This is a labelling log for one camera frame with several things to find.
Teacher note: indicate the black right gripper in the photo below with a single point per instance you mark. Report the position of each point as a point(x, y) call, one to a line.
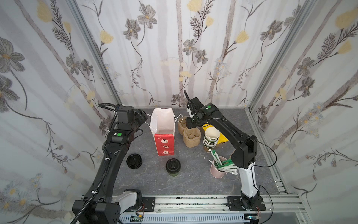
point(192, 107)

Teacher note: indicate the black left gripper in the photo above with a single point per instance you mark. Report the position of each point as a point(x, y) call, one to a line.
point(140, 116)

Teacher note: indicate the red white paper gift bag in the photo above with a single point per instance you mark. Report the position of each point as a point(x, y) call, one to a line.
point(162, 126)

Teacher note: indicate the black plastic cup lid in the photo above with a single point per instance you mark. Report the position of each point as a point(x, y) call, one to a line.
point(173, 164)

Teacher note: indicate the green paper coffee cup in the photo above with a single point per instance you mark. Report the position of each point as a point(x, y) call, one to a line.
point(173, 172)

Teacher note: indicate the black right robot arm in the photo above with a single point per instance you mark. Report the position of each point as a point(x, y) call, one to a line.
point(245, 146)

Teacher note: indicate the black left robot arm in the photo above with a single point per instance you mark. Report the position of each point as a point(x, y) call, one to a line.
point(112, 168)

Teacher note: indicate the stack of paper cups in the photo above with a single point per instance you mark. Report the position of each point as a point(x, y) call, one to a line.
point(208, 145)

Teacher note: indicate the yellow napkin stack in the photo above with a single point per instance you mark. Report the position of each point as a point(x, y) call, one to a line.
point(221, 138)

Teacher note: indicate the stack of black lids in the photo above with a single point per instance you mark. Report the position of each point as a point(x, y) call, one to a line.
point(134, 161)

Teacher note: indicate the pink metal straw bucket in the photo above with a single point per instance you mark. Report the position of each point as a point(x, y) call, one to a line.
point(215, 172)

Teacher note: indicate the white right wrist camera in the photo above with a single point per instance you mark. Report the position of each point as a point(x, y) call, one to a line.
point(191, 114)

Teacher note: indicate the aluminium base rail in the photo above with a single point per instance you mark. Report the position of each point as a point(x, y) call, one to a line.
point(222, 209)

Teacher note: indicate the aluminium corner frame post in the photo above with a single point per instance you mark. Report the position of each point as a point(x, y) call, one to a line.
point(286, 33)

